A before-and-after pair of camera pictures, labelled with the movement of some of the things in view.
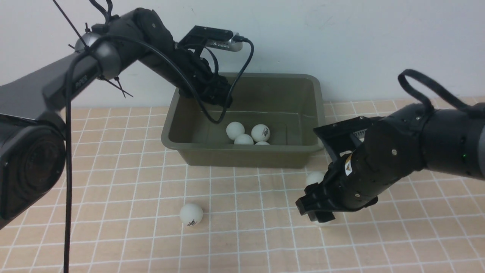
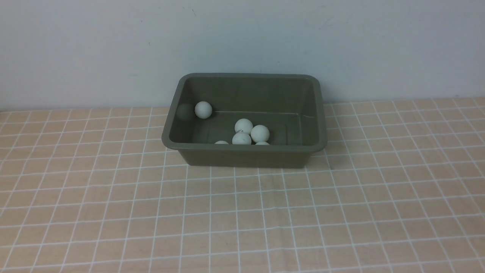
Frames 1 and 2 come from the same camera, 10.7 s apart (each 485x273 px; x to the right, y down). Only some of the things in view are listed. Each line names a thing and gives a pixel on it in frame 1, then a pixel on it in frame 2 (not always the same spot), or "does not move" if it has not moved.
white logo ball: x=191 y=214 → x=203 y=110
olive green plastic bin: x=271 y=123 does not move
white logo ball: x=260 y=132 does not move
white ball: x=318 y=223 → x=241 y=138
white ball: x=315 y=176 → x=243 y=125
